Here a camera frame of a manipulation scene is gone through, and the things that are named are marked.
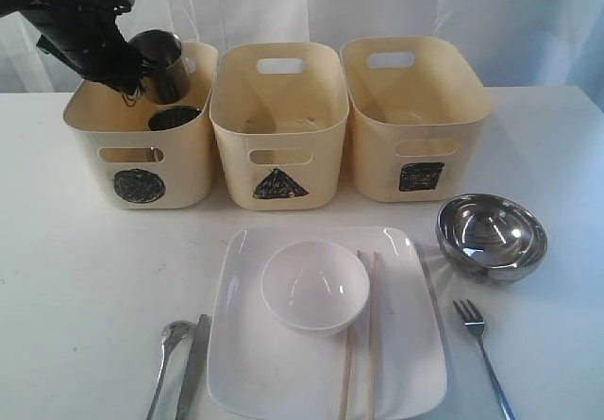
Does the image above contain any white square plate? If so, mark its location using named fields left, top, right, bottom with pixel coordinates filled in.
left=207, top=227, right=447, bottom=419

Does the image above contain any white backdrop curtain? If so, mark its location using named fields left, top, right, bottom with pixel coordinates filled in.
left=0, top=0, right=604, bottom=94

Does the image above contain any steel spoon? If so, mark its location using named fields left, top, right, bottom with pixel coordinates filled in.
left=145, top=320, right=194, bottom=420

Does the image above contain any stainless steel bowl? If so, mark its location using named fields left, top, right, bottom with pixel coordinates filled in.
left=435, top=193, right=548, bottom=284

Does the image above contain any small white bowl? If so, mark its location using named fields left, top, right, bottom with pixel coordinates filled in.
left=260, top=240, right=371, bottom=336

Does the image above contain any right wooden chopstick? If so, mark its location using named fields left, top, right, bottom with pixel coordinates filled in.
left=365, top=252, right=379, bottom=420

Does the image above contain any steel fork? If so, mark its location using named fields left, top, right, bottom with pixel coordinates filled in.
left=452, top=299, right=515, bottom=420

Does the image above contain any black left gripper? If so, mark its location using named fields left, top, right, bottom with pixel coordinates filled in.
left=23, top=0, right=145, bottom=96

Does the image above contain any cream bin square mark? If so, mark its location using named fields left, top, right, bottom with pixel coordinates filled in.
left=341, top=36, right=493, bottom=202

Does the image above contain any left wooden chopstick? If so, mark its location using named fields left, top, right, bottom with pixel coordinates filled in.
left=336, top=249, right=374, bottom=420

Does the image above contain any steel table knife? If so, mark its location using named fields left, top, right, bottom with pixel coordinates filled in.
left=176, top=314, right=210, bottom=420

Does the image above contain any wooden chopstick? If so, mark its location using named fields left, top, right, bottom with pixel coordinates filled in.
left=365, top=252, right=379, bottom=420
left=336, top=249, right=374, bottom=420

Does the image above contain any cream bin triangle mark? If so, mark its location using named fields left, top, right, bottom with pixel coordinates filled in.
left=209, top=42, right=351, bottom=212

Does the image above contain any cream bin circle mark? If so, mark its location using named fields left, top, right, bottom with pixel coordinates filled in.
left=61, top=41, right=220, bottom=211

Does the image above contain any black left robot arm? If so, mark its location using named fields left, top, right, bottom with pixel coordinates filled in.
left=1, top=0, right=156, bottom=98

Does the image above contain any steel mug front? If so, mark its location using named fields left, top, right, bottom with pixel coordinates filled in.
left=120, top=29, right=191, bottom=107

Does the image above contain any steel mug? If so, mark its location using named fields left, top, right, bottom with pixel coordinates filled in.
left=120, top=29, right=191, bottom=107
left=143, top=105, right=202, bottom=162

